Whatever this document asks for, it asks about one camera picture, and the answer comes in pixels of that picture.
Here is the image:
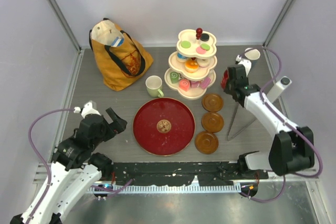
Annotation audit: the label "red mug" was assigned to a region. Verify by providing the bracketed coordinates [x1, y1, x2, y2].
[221, 69, 228, 90]

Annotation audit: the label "metal serving tongs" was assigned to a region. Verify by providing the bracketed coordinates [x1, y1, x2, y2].
[227, 102, 257, 141]

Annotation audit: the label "pink layered cake slice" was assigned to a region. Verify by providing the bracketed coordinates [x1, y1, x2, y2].
[199, 77, 212, 90]

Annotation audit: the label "grey blue mug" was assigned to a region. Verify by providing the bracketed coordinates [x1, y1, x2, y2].
[244, 48, 260, 68]

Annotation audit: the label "white frosted donut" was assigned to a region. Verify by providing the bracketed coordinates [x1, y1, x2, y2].
[197, 59, 210, 68]

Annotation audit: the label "magenta swirl roll cake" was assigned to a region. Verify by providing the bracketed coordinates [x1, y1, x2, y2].
[190, 81, 201, 88]

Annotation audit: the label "orange glazed donut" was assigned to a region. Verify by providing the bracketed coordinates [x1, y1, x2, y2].
[184, 59, 199, 73]

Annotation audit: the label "small green macaron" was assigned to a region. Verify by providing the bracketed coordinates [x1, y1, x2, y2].
[200, 44, 211, 51]

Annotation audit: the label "pink macaron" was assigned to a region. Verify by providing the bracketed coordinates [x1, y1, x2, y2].
[196, 47, 206, 54]

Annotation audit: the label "salmon pink swirl roll cake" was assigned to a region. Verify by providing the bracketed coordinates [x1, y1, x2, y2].
[179, 79, 191, 92]

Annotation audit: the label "light green mug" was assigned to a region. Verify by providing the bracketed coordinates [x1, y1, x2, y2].
[145, 76, 164, 98]

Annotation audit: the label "black sandwich cookie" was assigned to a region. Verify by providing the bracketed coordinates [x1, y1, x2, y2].
[200, 33, 209, 41]

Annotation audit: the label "blue frosted donut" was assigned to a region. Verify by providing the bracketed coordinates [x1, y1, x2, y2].
[176, 53, 187, 63]

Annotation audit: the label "large green macaron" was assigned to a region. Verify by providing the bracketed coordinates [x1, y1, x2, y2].
[180, 40, 191, 49]

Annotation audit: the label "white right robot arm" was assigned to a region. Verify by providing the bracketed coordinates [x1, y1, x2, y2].
[224, 65, 315, 176]

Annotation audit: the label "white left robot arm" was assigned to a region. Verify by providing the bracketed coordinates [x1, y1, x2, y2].
[11, 101, 127, 223]

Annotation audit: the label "brown wooden coaster top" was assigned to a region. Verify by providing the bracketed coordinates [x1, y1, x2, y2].
[202, 93, 224, 112]

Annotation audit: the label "brown wooden coaster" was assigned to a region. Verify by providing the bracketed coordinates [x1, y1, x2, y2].
[202, 93, 224, 112]
[201, 112, 224, 133]
[195, 131, 219, 155]

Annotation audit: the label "brown wooden coaster middle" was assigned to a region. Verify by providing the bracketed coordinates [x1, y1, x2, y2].
[201, 112, 224, 133]

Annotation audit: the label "red round lacquer tray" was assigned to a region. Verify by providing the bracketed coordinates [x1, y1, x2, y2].
[133, 98, 195, 156]

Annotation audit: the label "white bottle grey cap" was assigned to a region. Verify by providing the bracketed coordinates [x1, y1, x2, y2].
[267, 77, 292, 103]

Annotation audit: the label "cream three-tier cake stand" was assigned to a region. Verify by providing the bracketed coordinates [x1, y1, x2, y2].
[164, 27, 218, 100]

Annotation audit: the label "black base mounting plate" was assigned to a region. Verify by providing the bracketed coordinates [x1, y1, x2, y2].
[110, 160, 269, 187]

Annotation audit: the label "yellow tote bag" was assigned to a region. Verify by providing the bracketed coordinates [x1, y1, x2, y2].
[89, 18, 154, 91]

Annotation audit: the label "green swirl roll cake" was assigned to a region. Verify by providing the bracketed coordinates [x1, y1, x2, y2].
[170, 71, 180, 84]

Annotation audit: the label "brown wooden coaster bottom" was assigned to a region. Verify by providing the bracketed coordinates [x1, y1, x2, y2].
[195, 131, 219, 155]

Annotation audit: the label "blue white packet in bag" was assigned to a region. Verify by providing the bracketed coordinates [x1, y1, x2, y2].
[111, 36, 124, 47]

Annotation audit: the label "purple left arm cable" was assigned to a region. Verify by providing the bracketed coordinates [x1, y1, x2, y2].
[25, 108, 137, 224]

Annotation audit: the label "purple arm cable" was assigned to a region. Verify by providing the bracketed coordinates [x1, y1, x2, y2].
[25, 108, 137, 224]
[240, 48, 323, 203]

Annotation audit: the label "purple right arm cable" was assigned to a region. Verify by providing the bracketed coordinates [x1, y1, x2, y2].
[240, 48, 323, 203]

